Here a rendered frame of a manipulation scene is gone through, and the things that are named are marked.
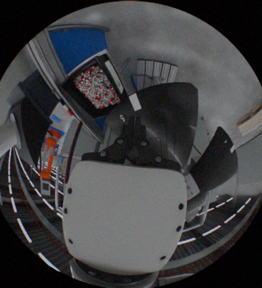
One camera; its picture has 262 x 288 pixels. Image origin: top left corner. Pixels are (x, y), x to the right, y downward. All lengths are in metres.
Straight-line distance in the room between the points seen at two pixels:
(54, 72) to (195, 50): 1.21
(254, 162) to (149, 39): 5.72
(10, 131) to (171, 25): 1.36
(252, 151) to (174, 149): 5.64
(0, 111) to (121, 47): 1.81
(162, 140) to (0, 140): 0.57
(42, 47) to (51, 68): 0.10
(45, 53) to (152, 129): 0.43
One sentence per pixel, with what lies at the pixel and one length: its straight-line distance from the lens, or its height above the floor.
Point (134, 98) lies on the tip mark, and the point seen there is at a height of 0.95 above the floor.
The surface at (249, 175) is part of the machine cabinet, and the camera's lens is 5.83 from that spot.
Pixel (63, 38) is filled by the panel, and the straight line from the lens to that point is 0.52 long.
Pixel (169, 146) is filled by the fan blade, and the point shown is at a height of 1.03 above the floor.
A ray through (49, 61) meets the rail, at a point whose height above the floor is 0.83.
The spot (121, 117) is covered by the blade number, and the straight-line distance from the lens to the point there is 0.19.
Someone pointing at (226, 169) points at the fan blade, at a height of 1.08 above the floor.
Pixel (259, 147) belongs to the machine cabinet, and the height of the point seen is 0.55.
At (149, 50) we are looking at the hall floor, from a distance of 1.09.
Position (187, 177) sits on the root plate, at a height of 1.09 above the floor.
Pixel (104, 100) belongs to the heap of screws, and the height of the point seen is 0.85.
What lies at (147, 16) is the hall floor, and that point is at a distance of 1.15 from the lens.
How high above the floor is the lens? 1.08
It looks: 20 degrees down
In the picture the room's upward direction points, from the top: 173 degrees counter-clockwise
